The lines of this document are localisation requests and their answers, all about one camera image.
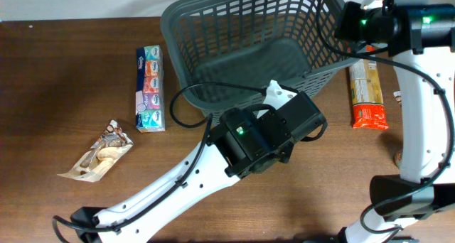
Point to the grey plastic shopping basket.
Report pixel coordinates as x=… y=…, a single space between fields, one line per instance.
x=223 y=51

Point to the green lidded jar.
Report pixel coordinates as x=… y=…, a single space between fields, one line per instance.
x=398 y=158

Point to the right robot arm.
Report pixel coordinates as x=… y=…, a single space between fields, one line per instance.
x=419 y=35

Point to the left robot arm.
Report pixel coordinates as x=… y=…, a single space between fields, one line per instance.
x=245 y=141

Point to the orange spaghetti pasta packet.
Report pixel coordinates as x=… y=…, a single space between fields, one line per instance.
x=366 y=96

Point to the white rice pouch right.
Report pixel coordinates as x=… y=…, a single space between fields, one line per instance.
x=398 y=97

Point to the Kleenex tissue multipack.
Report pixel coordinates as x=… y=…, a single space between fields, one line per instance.
x=150 y=114

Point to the brown snack pouch left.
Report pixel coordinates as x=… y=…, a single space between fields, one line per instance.
x=112 y=144

